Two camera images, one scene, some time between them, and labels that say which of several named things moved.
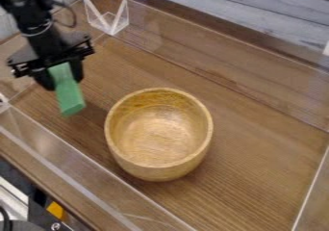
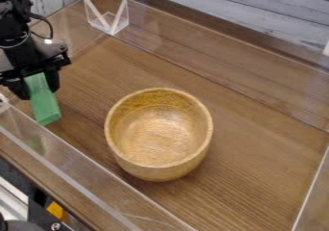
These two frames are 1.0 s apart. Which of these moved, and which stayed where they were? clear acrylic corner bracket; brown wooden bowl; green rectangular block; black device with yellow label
Moved: green rectangular block
Stayed: brown wooden bowl; black device with yellow label; clear acrylic corner bracket
